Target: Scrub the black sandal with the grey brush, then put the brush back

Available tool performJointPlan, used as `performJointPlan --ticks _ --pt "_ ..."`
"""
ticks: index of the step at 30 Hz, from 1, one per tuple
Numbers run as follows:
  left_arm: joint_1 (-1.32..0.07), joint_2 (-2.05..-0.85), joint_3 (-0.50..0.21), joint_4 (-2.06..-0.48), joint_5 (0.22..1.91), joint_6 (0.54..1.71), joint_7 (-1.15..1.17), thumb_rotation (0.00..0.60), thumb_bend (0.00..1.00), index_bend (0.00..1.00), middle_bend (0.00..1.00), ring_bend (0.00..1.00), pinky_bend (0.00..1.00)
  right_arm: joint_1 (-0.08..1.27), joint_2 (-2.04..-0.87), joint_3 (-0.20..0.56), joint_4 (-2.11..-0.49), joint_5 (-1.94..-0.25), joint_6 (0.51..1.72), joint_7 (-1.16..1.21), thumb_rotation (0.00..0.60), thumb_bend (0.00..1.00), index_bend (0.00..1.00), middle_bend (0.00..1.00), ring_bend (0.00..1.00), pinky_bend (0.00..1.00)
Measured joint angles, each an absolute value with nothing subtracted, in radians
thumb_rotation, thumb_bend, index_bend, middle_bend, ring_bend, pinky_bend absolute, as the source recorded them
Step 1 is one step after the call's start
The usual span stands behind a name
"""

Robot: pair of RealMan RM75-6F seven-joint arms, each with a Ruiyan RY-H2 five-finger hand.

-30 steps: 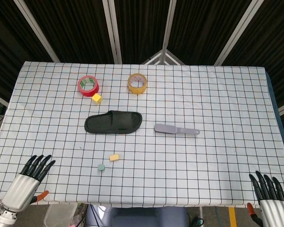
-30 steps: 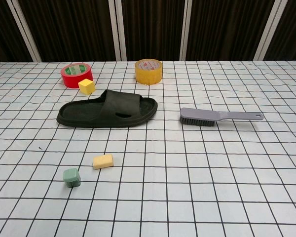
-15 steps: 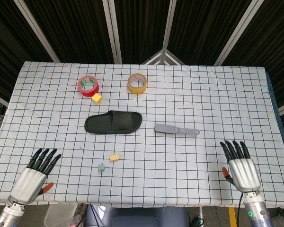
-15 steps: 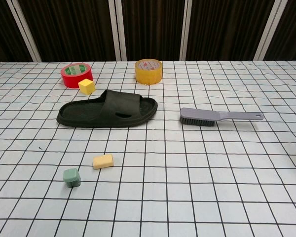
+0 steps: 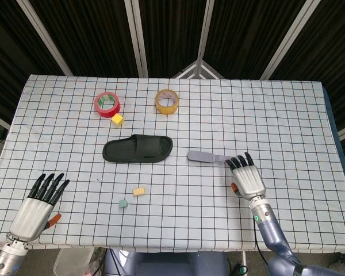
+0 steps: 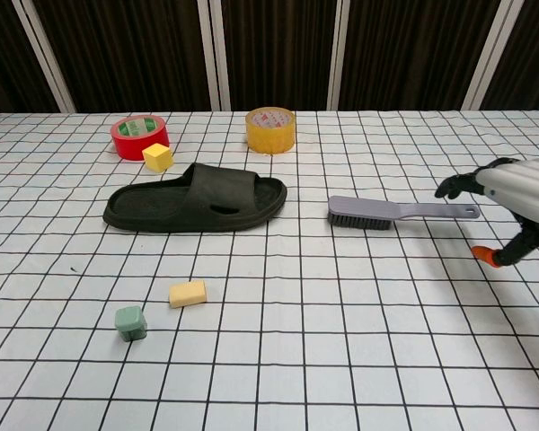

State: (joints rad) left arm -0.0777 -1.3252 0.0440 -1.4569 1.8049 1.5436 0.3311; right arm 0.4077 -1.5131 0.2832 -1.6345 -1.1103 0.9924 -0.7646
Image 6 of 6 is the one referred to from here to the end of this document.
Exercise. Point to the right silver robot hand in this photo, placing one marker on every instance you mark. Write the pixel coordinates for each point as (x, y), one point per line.
(521, 188)

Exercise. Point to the grey scrub brush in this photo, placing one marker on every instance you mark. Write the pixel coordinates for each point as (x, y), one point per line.
(364, 210)

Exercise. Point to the yellow tape roll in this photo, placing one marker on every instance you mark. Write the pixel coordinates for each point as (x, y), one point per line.
(271, 139)

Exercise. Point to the white checkered tablecloth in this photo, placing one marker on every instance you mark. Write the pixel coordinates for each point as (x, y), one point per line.
(296, 336)

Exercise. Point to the black slipper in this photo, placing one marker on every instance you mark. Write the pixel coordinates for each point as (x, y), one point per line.
(206, 197)

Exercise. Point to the pale yellow block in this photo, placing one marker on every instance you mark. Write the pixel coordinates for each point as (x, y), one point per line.
(188, 294)

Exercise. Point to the yellow cube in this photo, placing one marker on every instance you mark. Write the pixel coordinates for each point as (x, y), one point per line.
(157, 158)

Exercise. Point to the red tape roll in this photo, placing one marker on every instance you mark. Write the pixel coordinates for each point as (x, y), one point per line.
(128, 146)

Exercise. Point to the green block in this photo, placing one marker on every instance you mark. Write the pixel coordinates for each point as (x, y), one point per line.
(130, 324)

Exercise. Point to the white partition frame post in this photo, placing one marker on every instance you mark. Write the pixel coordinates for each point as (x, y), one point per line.
(494, 58)
(341, 54)
(215, 54)
(49, 58)

